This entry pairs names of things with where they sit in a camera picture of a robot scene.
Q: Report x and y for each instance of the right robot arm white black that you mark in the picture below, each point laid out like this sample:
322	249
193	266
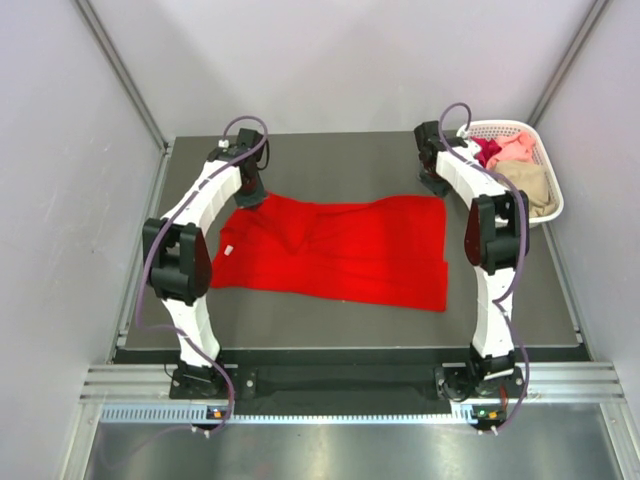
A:
496	239

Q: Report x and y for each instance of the red t shirt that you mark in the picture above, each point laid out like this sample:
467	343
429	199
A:
386	252

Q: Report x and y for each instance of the magenta t shirt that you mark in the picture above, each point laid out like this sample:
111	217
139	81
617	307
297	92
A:
488	149

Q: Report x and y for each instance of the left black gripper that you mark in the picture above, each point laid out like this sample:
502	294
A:
253	200

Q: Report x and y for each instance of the pink t shirt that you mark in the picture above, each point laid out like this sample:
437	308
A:
518	147

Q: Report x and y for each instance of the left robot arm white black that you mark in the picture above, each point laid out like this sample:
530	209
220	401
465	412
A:
177	265

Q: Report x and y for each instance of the beige t shirt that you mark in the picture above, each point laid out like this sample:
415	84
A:
530	178

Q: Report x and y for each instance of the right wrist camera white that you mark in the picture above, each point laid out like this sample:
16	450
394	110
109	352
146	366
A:
467	137

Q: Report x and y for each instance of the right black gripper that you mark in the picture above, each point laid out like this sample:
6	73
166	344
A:
439	189

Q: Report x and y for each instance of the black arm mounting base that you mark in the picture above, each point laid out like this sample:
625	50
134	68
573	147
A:
336	382

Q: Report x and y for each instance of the white plastic laundry basket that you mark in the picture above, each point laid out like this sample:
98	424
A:
490	129

